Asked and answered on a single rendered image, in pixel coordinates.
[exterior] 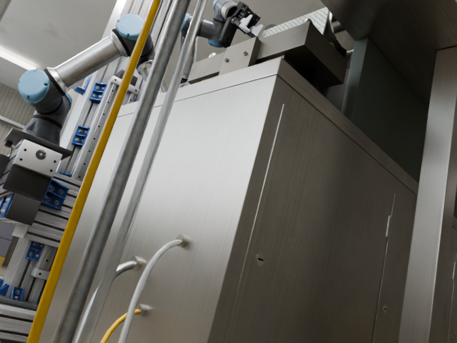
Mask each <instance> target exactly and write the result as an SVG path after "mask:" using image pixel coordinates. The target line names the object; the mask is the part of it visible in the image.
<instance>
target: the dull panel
mask: <svg viewBox="0 0 457 343"><path fill-rule="evenodd" d="M341 112H342V113H343V114H344V115H345V116H346V117H347V118H349V119H350V120H351V121H352V122H353V123H354V124H355V125H356V126H357V127H358V128H359V129H360V130H361V131H362V132H363V133H365V134H366V135H367V136H368V137H369V138H370V139H371V140H372V141H373V142H375V143H376V144H377V145H378V146H379V147H380V148H381V149H382V150H383V151H384V152H385V153H386V154H387V155H388V156H389V157H391V158H392V159H393V160H394V161H395V162H396V163H397V164H398V165H400V166H401V167H402V168H403V169H404V170H405V171H406V172H407V173H408V174H409V175H410V176H411V177H412V178H413V179H414V180H416V181H417V182H418V183H419V180H420V170H421V164H422V155H423V149H424V140H425V134H426V124H427V119H428V110H427V109H426V108H425V107H424V105H423V104H422V103H421V101H420V100H419V99H418V98H417V97H416V95H415V94H414V93H413V92H412V90H411V89H410V88H409V87H408V86H407V84H406V83H405V82H404V80H403V79H402V78H401V77H400V75H398V73H397V72H396V71H395V69H394V68H393V67H392V66H391V64H389V62H388V61H387V60H386V58H385V57H384V56H383V54H382V53H381V52H380V51H379V50H378V48H377V47H376V46H375V44H374V43H373V42H372V41H371V40H370V39H369V37H365V38H362V39H358V40H356V41H355V44H354V51H353V55H352V61H351V65H350V71H349V75H348V81H347V85H346V89H345V95H344V99H343V105H342V109H341Z"/></svg>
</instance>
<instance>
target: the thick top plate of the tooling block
mask: <svg viewBox="0 0 457 343"><path fill-rule="evenodd" d="M260 41H261V45H260V49H259V52H258V56H257V59H256V63H259V62H261V61H265V60H267V59H272V58H274V57H277V56H281V55H283V54H285V55H286V56H287V57H288V58H289V59H290V60H291V61H292V62H293V63H294V64H295V65H297V66H298V67H299V68H300V69H301V70H302V71H303V72H304V73H305V70H306V68H307V67H313V68H314V69H315V70H316V71H315V74H314V80H313V81H314V82H315V83H316V84H317V85H318V86H319V89H321V88H326V87H330V86H336V85H340V84H343V83H344V80H345V73H346V69H347V66H348V62H347V61H346V60H345V59H344V57H343V56H342V55H341V54H340V53H339V52H338V51H337V50H336V48H335V47H334V46H333V45H332V44H331V43H330V42H329V41H328V40H327V38H325V36H323V34H321V32H320V31H319V30H318V29H317V28H316V27H315V26H314V25H313V24H312V22H311V21H309V22H306V23H303V24H300V25H298V26H295V27H292V28H290V29H286V30H284V31H281V32H279V33H275V34H273V35H270V36H267V37H264V38H262V39H260ZM225 53H226V52H223V53H221V54H217V55H215V56H212V57H209V58H207V59H204V60H202V61H199V62H196V63H193V64H192V68H191V70H190V74H189V77H188V80H187V82H188V83H189V84H194V83H197V82H201V81H202V80H204V79H206V78H210V77H213V76H217V75H219V73H220V68H221V66H222V62H223V59H224V55H225Z"/></svg>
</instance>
